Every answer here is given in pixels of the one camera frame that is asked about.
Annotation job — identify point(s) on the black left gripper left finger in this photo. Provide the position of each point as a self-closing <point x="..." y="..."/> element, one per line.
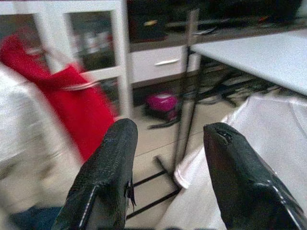
<point x="103" y="179"/>

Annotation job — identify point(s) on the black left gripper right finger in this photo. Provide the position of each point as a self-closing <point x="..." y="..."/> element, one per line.
<point x="239" y="182"/>

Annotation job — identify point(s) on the plain white garment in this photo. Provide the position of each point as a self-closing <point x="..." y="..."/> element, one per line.
<point x="263" y="131"/>

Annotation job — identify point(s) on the chrome and black clothes rack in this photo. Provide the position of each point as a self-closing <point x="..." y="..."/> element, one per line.
<point x="184" y="124"/>

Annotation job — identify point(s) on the navy blue garment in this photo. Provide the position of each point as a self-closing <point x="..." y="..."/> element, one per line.
<point x="31" y="219"/>

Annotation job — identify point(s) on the red shirt with white trim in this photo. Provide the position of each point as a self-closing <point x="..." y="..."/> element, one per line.
<point x="72" y="103"/>

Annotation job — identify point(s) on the white zip jacket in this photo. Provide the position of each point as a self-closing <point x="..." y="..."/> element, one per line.
<point x="24" y="131"/>

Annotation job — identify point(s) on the pink vacuum cleaner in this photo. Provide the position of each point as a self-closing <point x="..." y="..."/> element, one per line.
<point x="159" y="101"/>

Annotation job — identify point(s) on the white folding table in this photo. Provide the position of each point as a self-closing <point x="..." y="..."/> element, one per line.
<point x="263" y="60"/>

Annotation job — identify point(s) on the white drawer unit dark top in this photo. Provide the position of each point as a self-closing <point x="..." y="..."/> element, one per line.
<point x="163" y="64"/>

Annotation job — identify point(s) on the white glass-door cabinet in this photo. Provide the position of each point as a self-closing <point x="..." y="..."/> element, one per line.
<point x="120" y="48"/>

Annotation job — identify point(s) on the dark brown speaker box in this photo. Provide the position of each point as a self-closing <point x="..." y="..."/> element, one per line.
<point x="144" y="33"/>

